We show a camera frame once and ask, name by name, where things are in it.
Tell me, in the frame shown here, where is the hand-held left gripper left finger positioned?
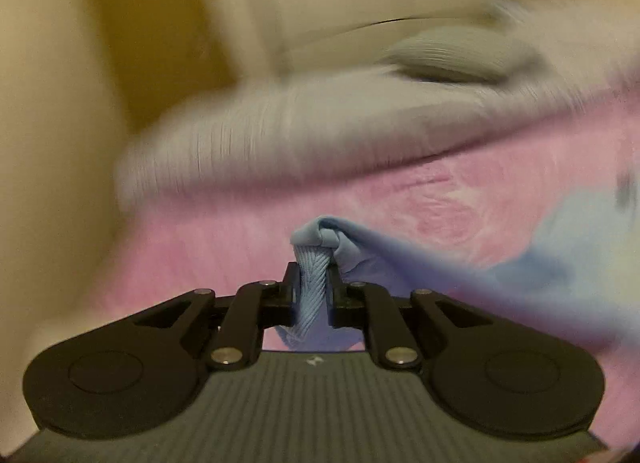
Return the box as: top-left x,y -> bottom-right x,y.
131,262 -> 303,372

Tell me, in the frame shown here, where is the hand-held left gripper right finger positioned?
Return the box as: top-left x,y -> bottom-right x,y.
326,264 -> 496,372

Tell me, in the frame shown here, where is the light blue garment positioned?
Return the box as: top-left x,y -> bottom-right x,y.
272,215 -> 640,351

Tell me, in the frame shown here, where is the pink rose print blanket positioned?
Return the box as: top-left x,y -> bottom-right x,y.
30,85 -> 640,449

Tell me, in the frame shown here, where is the grey quilt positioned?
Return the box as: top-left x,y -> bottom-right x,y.
114,0 -> 640,206

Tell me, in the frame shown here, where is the grey ribbed pillow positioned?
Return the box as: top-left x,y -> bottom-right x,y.
384,25 -> 547,87

